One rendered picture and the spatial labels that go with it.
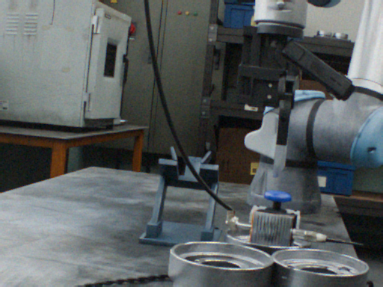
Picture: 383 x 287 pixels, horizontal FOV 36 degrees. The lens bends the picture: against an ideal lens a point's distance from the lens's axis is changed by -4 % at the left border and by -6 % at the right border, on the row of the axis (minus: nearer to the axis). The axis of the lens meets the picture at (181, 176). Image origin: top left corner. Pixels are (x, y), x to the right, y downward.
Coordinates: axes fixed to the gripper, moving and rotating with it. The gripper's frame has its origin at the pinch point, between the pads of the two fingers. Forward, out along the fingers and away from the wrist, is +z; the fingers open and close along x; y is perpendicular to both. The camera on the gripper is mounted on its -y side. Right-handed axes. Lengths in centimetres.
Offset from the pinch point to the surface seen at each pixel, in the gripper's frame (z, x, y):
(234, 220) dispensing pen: 5.0, 15.6, 4.5
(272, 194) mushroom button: 3.5, 1.7, 0.7
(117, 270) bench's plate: 10.6, 24.2, 15.9
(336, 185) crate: 39, -328, -36
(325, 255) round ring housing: 7.1, 19.6, -6.5
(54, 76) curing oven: -13, -184, 113
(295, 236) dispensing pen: 5.7, 17.3, -2.9
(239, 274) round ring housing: 7.1, 31.4, 2.2
